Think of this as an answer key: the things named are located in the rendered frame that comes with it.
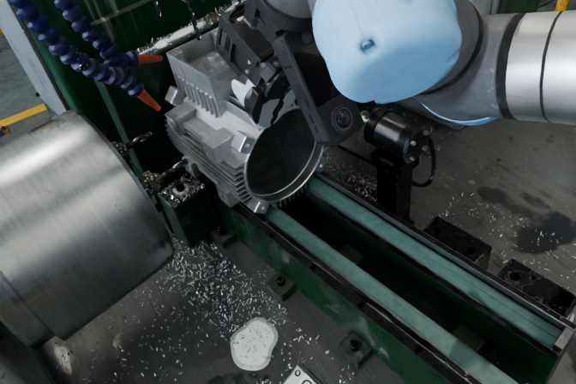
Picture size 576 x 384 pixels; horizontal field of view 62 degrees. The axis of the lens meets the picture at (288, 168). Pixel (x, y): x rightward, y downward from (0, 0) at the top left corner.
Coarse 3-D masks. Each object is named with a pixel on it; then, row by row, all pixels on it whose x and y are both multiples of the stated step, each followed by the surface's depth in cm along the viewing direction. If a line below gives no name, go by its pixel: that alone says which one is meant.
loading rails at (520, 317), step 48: (336, 192) 78; (240, 240) 88; (288, 240) 71; (336, 240) 82; (384, 240) 70; (432, 240) 67; (288, 288) 77; (336, 288) 66; (384, 288) 64; (432, 288) 67; (480, 288) 62; (384, 336) 63; (432, 336) 58; (480, 336) 65; (528, 336) 57
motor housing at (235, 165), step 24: (192, 120) 73; (216, 120) 70; (240, 120) 68; (288, 120) 80; (192, 144) 73; (264, 144) 84; (288, 144) 81; (312, 144) 78; (216, 168) 70; (240, 168) 66; (264, 168) 81; (288, 168) 80; (312, 168) 77; (240, 192) 68; (264, 192) 75; (288, 192) 76
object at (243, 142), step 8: (176, 88) 75; (168, 96) 76; (176, 96) 75; (176, 104) 76; (240, 136) 64; (248, 136) 64; (232, 144) 65; (240, 144) 64; (248, 144) 65; (240, 152) 64; (248, 152) 65; (320, 160) 77; (320, 168) 78; (256, 208) 72; (264, 208) 73
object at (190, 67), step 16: (208, 32) 76; (224, 32) 76; (176, 48) 73; (192, 48) 75; (208, 48) 77; (176, 64) 72; (192, 64) 75; (208, 64) 72; (224, 64) 71; (176, 80) 75; (192, 80) 70; (208, 80) 66; (224, 80) 67; (240, 80) 69; (192, 96) 73; (208, 96) 69; (224, 96) 68
